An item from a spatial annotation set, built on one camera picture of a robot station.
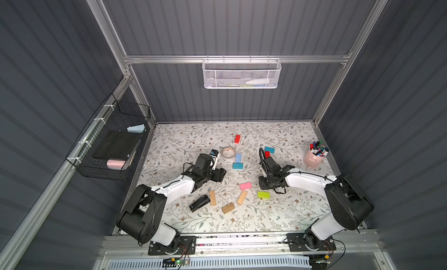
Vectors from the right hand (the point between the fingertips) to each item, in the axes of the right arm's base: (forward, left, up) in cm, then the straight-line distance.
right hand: (262, 184), depth 91 cm
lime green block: (-5, 0, -1) cm, 5 cm away
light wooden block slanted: (-7, +11, 0) cm, 13 cm away
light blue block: (+17, +12, -1) cm, 21 cm away
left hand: (+4, +21, +6) cm, 23 cm away
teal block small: (+24, -8, -2) cm, 26 cm away
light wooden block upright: (-6, +26, 0) cm, 27 cm away
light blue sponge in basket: (+15, +60, +27) cm, 68 cm away
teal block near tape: (+11, +13, +1) cm, 17 cm away
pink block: (0, +9, 0) cm, 9 cm away
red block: (+32, +12, -1) cm, 34 cm away
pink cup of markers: (+12, -28, +9) cm, 31 cm away
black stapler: (-11, +32, +2) cm, 34 cm away
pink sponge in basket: (-6, +61, +30) cm, 68 cm away
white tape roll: (+21, +18, -1) cm, 28 cm away
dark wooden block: (-12, +18, 0) cm, 22 cm away
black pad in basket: (+2, +62, +32) cm, 70 cm away
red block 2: (+19, -5, +1) cm, 20 cm away
